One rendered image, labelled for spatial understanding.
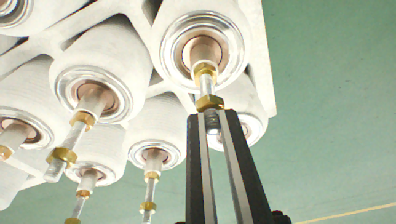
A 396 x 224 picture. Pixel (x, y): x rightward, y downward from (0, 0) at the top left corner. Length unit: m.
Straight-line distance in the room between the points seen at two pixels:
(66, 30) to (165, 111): 0.15
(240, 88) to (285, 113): 0.42
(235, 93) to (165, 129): 0.10
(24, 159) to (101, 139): 0.26
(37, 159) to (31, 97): 0.31
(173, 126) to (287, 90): 0.40
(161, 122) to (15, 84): 0.17
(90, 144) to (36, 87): 0.11
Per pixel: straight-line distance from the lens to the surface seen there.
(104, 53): 0.19
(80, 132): 0.18
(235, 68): 0.18
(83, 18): 0.26
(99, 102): 0.20
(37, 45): 0.30
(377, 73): 0.71
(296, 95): 0.60
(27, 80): 0.29
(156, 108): 0.28
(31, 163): 0.56
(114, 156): 0.32
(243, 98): 0.22
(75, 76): 0.20
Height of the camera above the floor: 0.40
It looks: 47 degrees down
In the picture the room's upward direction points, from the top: 175 degrees clockwise
